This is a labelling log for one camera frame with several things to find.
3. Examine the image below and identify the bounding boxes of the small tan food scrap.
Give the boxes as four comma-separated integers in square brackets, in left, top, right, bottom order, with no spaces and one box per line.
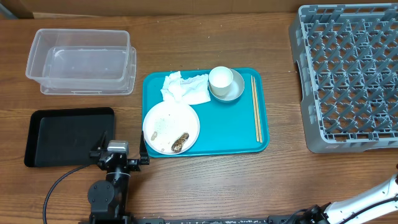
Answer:
[150,131,157,141]

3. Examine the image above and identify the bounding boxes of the white round plate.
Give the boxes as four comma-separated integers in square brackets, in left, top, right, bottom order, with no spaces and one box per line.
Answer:
[142,101,200,156]

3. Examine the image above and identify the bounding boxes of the grey dishwasher rack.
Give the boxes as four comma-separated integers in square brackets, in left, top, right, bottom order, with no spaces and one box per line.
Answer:
[289,3,397,153]

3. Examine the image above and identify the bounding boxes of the wooden chopstick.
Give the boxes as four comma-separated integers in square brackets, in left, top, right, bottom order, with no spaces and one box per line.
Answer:
[251,76,260,142]
[252,77,263,143]

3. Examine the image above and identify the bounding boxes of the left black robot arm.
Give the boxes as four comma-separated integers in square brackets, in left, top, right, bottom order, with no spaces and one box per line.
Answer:
[88,133,150,223]

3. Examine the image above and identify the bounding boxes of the teal serving tray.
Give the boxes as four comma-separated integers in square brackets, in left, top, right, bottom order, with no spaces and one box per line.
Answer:
[141,67,271,158]

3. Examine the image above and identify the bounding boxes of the white paper napkin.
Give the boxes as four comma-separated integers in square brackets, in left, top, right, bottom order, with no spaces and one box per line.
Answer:
[160,71,211,105]

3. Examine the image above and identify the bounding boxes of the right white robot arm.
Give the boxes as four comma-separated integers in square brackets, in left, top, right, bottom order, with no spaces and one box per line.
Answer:
[297,174,397,224]

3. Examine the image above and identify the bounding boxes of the black plastic tray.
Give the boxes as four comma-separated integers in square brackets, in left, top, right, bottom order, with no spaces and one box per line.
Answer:
[24,107,115,167]

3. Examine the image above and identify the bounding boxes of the brown food scrap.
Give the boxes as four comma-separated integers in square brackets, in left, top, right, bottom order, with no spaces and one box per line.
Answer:
[171,133,189,153]

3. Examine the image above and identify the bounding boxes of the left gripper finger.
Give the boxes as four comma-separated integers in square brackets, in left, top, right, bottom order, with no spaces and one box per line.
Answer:
[93,131,108,152]
[139,132,150,165]

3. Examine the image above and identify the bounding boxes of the grey shallow bowl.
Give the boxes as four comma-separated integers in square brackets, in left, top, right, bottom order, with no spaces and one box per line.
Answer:
[209,68,245,103]

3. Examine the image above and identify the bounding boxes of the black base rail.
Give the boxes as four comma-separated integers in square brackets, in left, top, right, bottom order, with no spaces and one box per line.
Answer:
[79,215,296,224]

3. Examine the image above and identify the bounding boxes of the white cup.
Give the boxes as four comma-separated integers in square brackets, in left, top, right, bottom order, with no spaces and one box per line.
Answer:
[208,66,233,96]

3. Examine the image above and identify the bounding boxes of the clear plastic storage bin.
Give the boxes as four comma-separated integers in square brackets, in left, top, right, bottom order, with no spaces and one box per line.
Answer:
[25,29,137,95]

